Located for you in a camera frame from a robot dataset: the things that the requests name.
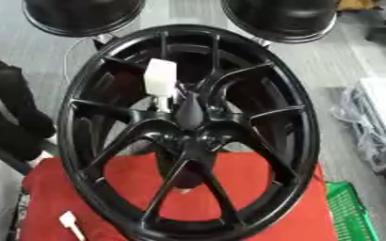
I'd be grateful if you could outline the black spoked wheel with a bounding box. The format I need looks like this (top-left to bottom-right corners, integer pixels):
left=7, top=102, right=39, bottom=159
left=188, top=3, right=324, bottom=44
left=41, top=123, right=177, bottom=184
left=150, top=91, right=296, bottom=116
left=56, top=24, right=322, bottom=241

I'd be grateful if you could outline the clear plastic wrapped bundle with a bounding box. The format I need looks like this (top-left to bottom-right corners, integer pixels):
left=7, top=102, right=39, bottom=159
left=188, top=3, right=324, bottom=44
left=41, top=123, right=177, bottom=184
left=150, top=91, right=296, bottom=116
left=330, top=88, right=386, bottom=174

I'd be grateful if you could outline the green plastic crate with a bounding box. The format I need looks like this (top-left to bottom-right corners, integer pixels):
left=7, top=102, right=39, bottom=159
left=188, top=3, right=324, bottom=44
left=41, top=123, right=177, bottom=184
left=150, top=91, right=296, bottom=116
left=325, top=181, right=381, bottom=241

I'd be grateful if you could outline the black bag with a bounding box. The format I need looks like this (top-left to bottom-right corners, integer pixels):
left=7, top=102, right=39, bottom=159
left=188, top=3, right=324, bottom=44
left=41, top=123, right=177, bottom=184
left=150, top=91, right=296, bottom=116
left=0, top=40, right=58, bottom=163

